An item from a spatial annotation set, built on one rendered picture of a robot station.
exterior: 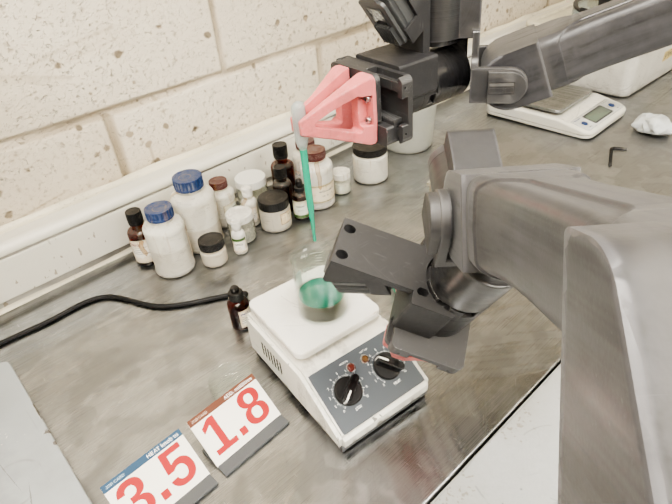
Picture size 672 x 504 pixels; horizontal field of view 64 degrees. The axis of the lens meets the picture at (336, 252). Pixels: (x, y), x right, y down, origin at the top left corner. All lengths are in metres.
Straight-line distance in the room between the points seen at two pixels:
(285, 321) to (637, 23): 0.46
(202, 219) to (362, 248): 0.50
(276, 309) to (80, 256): 0.40
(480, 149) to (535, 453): 0.35
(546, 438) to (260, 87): 0.77
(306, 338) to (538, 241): 0.42
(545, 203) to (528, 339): 0.53
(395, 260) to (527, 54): 0.26
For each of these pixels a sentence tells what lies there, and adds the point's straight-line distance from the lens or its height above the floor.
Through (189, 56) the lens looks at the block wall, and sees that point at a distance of 0.99.
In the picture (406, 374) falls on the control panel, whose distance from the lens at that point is 0.64.
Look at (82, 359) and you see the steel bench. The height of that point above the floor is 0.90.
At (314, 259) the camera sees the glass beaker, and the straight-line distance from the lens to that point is 0.63.
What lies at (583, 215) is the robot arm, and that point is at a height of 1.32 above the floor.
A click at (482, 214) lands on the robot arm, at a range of 0.29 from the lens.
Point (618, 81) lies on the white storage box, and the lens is 1.50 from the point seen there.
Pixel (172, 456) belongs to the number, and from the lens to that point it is 0.63.
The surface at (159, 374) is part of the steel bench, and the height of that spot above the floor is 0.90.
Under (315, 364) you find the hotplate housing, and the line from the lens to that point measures 0.61.
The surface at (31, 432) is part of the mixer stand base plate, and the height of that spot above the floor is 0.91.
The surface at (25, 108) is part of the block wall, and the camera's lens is 0.90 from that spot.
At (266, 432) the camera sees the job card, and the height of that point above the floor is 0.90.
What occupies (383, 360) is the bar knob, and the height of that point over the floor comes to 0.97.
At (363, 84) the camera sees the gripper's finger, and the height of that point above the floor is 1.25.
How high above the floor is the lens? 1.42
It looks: 36 degrees down
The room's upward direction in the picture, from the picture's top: 5 degrees counter-clockwise
